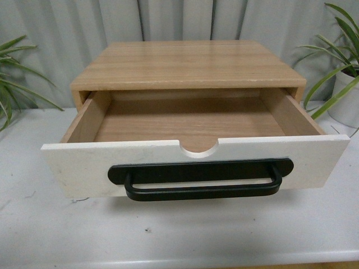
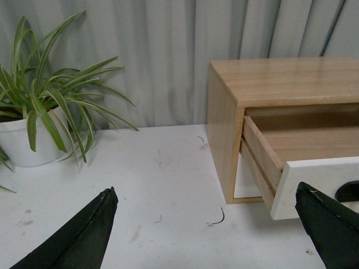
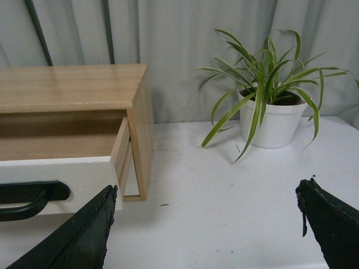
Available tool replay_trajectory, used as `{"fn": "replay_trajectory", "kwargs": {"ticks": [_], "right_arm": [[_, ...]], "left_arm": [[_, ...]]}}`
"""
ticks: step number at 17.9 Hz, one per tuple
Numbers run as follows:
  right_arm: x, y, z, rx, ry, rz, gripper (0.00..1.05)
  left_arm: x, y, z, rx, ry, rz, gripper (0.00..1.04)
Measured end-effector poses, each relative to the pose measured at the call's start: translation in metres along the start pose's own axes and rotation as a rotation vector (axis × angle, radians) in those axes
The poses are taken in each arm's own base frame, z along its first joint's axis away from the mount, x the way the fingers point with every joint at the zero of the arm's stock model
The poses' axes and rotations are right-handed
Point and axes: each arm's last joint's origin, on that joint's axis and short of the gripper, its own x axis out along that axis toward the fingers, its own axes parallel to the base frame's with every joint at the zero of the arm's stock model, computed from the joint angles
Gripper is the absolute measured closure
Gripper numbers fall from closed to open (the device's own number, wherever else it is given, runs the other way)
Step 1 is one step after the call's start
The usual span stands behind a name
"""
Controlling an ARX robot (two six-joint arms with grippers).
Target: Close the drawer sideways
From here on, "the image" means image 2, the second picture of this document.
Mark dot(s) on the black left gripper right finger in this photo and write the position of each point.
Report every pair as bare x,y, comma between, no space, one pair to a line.
332,227

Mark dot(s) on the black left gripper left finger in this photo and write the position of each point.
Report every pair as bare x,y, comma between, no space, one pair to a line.
82,241

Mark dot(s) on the white-front wooden drawer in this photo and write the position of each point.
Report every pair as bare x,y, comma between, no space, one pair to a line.
303,171

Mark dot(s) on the wooden drawer cabinet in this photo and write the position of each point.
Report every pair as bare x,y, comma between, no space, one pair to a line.
236,85

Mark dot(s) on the green spider plant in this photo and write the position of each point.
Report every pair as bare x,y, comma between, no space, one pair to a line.
27,87

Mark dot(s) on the grey pleated curtain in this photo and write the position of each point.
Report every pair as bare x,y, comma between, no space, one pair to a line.
165,46

